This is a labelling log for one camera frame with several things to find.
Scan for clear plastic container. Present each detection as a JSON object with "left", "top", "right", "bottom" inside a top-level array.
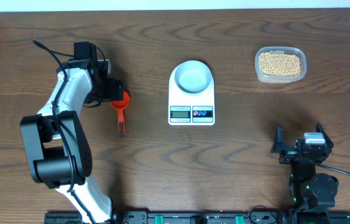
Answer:
[{"left": 255, "top": 46, "right": 307, "bottom": 84}]

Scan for soybeans in container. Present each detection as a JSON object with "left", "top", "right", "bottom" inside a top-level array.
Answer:
[{"left": 258, "top": 52, "right": 302, "bottom": 77}]

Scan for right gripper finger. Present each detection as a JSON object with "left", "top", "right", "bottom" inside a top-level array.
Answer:
[
  {"left": 315, "top": 122, "right": 333, "bottom": 146},
  {"left": 272, "top": 123, "right": 283, "bottom": 151}
]

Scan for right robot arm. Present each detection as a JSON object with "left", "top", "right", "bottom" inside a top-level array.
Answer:
[{"left": 271, "top": 123, "right": 339, "bottom": 223}]

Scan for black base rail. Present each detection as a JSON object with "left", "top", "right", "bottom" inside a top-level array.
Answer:
[{"left": 44, "top": 211, "right": 350, "bottom": 224}]

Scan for red measuring scoop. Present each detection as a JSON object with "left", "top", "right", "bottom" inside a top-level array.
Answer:
[{"left": 110, "top": 90, "right": 131, "bottom": 137}]

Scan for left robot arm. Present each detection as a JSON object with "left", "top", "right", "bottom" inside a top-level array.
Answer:
[{"left": 20, "top": 59, "right": 123, "bottom": 223}]

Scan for white kitchen scale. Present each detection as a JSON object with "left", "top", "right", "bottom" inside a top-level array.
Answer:
[{"left": 168, "top": 66, "right": 216, "bottom": 126}]

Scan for grey bowl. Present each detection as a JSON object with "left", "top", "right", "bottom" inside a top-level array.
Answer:
[{"left": 174, "top": 60, "right": 213, "bottom": 94}]

